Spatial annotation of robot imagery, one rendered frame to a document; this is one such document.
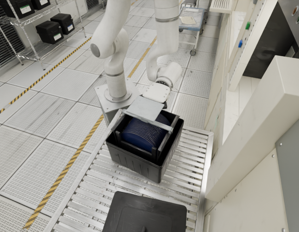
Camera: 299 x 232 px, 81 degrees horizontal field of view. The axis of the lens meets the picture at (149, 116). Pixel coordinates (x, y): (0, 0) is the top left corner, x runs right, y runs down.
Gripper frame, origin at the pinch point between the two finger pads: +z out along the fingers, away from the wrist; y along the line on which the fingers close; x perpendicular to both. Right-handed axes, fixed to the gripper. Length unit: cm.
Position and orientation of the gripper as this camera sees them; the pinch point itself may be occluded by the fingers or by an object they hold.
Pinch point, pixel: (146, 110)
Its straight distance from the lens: 71.0
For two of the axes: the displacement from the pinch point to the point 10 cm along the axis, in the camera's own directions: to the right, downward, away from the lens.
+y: -8.9, -3.4, 2.9
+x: 0.0, -6.4, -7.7
